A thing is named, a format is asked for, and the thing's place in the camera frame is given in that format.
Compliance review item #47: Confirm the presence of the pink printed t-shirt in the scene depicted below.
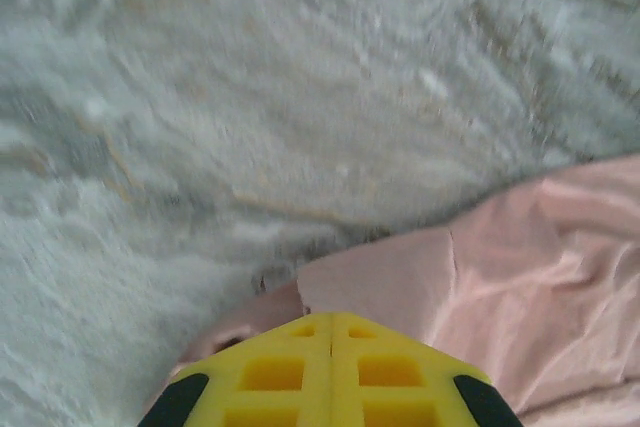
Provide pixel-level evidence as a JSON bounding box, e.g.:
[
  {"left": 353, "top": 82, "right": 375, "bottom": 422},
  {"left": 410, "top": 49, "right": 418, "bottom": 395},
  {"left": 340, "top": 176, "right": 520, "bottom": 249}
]
[{"left": 172, "top": 154, "right": 640, "bottom": 427}]

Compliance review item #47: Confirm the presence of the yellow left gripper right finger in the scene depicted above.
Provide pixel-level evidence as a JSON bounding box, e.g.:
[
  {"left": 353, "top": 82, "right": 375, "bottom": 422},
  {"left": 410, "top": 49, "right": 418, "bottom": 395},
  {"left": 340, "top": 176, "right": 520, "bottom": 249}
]
[{"left": 329, "top": 311, "right": 525, "bottom": 427}]

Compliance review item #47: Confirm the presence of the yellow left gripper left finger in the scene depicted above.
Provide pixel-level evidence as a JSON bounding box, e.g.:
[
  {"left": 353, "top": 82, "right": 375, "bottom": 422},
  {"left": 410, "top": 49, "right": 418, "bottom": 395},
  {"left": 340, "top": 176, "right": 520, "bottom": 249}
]
[{"left": 137, "top": 311, "right": 334, "bottom": 427}]

